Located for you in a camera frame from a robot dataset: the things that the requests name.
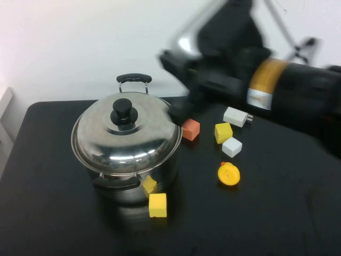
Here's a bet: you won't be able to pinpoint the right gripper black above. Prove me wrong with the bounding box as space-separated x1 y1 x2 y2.
158 50 251 122

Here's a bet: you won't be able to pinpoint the steel lid black knob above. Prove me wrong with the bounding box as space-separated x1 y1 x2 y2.
71 92 183 176

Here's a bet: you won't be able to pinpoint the orange cube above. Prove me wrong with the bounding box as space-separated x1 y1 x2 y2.
182 118 201 142

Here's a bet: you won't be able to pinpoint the white plug charger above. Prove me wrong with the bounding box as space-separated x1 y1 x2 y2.
223 106 254 127

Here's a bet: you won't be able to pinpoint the yellow cube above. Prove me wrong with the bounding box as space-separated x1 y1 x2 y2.
214 122 234 145
148 193 168 219

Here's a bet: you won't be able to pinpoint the white cube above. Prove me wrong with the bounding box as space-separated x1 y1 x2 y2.
221 137 243 158

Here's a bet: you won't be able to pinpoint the yellow rubber duck toy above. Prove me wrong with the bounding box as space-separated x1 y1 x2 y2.
217 161 241 187

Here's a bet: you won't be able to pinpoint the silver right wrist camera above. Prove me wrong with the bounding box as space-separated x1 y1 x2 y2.
169 14 209 57

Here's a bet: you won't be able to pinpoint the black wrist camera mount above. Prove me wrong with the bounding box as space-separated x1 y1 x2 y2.
198 0 272 65

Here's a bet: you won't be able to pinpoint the stainless steel pot black handles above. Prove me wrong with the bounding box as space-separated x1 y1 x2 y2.
70 73 183 205

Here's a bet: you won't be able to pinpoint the grey cable with black plug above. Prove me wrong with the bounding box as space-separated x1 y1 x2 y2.
263 0 322 65

